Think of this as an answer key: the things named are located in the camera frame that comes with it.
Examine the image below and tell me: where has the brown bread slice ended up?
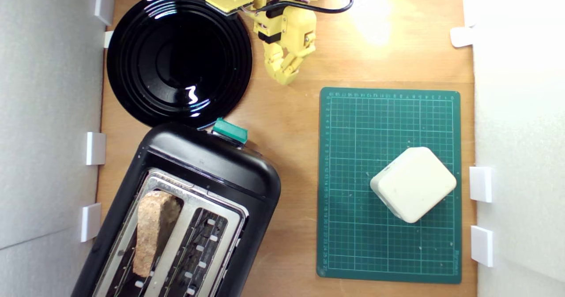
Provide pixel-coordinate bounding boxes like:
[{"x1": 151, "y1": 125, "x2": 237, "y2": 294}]
[{"x1": 132, "y1": 190, "x2": 182, "y2": 278}]

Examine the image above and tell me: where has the black two-slot toaster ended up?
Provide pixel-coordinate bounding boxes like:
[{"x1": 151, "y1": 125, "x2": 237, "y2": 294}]
[{"x1": 71, "y1": 117, "x2": 282, "y2": 297}]

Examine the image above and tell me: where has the black round plate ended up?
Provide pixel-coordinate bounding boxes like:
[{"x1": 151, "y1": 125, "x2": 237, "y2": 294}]
[{"x1": 106, "y1": 0, "x2": 253, "y2": 129}]

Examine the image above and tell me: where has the white square block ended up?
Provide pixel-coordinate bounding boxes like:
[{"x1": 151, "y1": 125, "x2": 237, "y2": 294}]
[{"x1": 370, "y1": 146, "x2": 457, "y2": 224}]

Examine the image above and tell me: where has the green cutting mat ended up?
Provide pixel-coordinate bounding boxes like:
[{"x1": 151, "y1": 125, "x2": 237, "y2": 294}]
[{"x1": 316, "y1": 87, "x2": 463, "y2": 284}]

